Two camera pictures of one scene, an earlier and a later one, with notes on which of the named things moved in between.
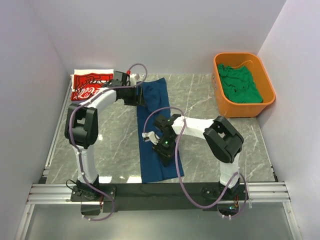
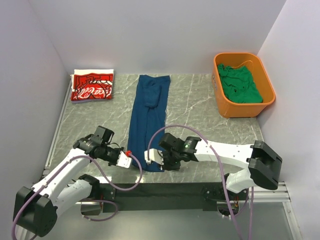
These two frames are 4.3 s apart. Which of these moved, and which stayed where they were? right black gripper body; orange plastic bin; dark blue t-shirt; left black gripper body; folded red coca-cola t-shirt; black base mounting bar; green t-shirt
Moved: left black gripper body; dark blue t-shirt; right black gripper body
Stayed: folded red coca-cola t-shirt; green t-shirt; orange plastic bin; black base mounting bar
